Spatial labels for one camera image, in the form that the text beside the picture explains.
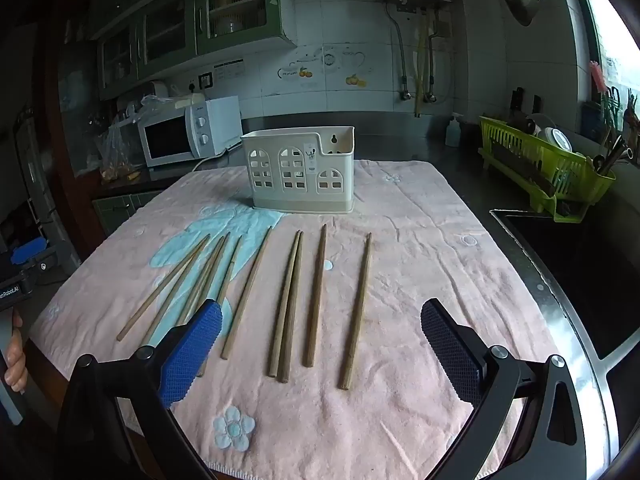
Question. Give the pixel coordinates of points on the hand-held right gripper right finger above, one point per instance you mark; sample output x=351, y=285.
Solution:
x=452, y=355

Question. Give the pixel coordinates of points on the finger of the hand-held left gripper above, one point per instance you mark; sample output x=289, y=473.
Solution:
x=30, y=251

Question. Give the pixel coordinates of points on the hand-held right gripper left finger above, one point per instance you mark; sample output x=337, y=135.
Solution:
x=192, y=355

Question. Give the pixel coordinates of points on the row of wooden chopsticks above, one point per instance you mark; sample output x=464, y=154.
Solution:
x=315, y=300

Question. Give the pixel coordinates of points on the cream plastic utensil holder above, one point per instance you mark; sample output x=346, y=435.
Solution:
x=280, y=180

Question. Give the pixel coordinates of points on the person's left hand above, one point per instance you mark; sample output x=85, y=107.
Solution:
x=17, y=360

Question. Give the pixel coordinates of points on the pink flower-print towel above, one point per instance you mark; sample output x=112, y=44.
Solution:
x=425, y=270

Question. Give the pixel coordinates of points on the green base cabinet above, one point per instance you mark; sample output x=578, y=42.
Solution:
x=120, y=207

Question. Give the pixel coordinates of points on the plastic bag of orange snacks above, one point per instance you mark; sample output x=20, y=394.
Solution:
x=117, y=157

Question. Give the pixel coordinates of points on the steel kitchen sink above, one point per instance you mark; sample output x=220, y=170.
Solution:
x=575, y=270

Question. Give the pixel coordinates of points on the crumpled clear plastic wrap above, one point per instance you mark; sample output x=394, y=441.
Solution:
x=165, y=102

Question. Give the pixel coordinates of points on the white electric kettle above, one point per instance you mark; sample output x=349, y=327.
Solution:
x=161, y=89

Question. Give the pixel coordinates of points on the white microwave oven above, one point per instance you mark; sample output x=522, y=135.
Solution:
x=200, y=130

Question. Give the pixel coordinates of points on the green plastic dish rack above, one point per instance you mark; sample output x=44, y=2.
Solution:
x=575, y=175

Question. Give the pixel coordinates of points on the dish soap bottle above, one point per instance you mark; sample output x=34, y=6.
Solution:
x=452, y=132

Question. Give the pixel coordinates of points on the white bowl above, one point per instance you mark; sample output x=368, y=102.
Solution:
x=552, y=137

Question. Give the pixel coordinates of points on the potted window plants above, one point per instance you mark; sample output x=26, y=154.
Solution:
x=620, y=110

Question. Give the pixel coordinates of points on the pink brush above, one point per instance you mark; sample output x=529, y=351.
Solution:
x=597, y=77

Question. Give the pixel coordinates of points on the black wall socket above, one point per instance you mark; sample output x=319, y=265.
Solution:
x=205, y=80

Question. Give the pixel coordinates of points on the white wall label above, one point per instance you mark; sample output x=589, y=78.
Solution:
x=229, y=70

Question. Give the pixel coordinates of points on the green wall cabinets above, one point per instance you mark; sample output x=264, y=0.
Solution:
x=225, y=10

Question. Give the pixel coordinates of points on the fruit wall sticker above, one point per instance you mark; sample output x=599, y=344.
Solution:
x=320, y=62

